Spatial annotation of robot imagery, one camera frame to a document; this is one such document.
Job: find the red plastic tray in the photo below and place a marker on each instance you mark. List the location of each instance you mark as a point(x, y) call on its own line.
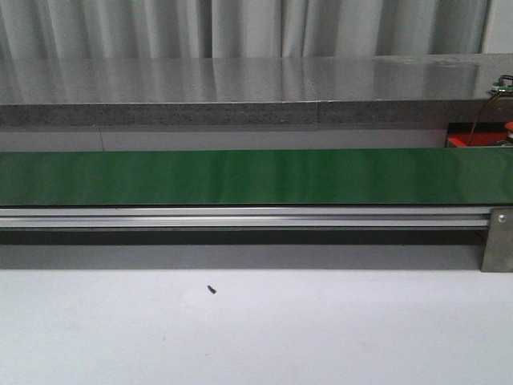
point(483, 135)

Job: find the grey stone counter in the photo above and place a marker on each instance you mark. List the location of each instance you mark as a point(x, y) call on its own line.
point(317, 90)

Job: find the green conveyor belt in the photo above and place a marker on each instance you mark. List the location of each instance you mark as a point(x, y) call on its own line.
point(376, 176)

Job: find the small green circuit board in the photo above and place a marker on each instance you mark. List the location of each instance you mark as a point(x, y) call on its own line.
point(503, 86)

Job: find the grey white curtain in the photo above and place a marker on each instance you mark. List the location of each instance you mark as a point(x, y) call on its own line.
point(232, 29)

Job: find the aluminium conveyor side rail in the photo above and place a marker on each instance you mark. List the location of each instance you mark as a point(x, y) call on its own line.
point(298, 216)

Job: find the metal conveyor support bracket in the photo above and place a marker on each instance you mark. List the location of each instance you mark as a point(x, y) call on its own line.
point(498, 252)

